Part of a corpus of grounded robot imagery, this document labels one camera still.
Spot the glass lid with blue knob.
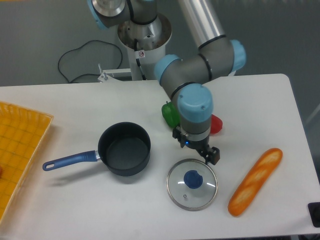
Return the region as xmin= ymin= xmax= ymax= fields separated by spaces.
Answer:
xmin=166 ymin=158 xmax=218 ymax=212

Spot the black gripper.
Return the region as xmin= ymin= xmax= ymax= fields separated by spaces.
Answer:
xmin=172 ymin=126 xmax=220 ymax=165

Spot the green toy pepper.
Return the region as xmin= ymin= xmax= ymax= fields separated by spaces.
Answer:
xmin=161 ymin=101 xmax=180 ymax=129

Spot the black saucepan with blue handle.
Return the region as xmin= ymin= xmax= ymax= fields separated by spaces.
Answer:
xmin=42 ymin=122 xmax=151 ymax=177

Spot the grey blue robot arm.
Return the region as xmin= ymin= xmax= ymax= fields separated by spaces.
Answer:
xmin=87 ymin=0 xmax=247 ymax=164

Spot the black device at table edge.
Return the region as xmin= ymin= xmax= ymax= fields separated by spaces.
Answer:
xmin=307 ymin=202 xmax=320 ymax=228

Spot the red toy pepper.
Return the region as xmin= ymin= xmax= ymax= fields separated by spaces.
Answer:
xmin=210 ymin=114 xmax=223 ymax=135

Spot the yellow woven basket tray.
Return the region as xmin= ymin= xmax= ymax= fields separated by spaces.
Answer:
xmin=0 ymin=101 xmax=54 ymax=221

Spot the toy baguette bread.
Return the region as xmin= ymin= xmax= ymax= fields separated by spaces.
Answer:
xmin=227 ymin=148 xmax=283 ymax=217

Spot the black cable on floor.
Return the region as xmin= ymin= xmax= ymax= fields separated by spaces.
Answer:
xmin=57 ymin=39 xmax=124 ymax=84

